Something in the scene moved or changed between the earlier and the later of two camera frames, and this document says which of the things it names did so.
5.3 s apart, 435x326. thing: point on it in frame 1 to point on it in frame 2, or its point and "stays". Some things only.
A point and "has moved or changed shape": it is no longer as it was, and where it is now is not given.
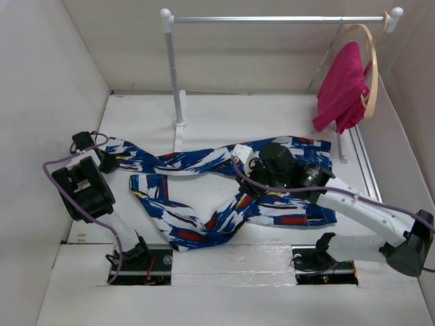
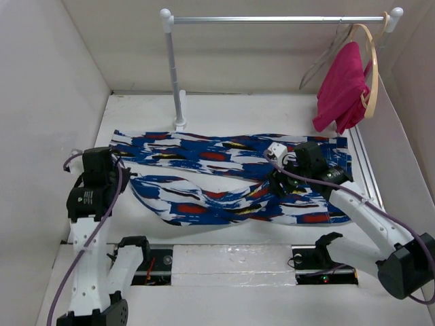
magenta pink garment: (339, 102) stays
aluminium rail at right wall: (363, 164) stays
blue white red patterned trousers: (279, 186) has moved or changed shape
